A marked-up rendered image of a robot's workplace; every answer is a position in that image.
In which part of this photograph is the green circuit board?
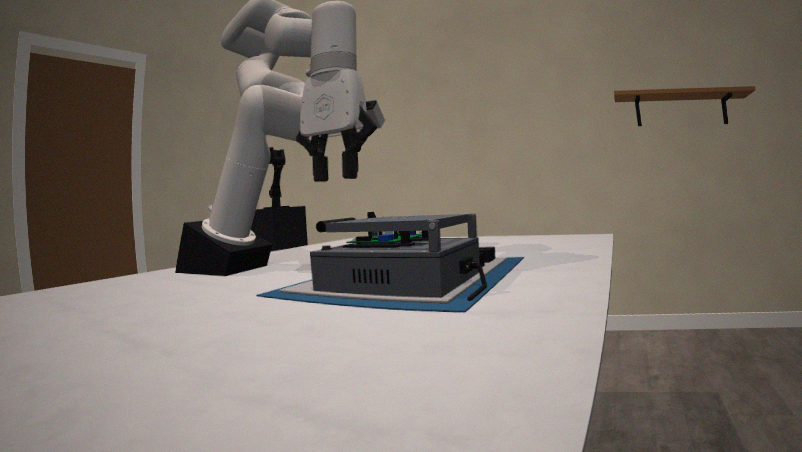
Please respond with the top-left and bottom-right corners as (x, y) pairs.
(346, 231), (422, 243)

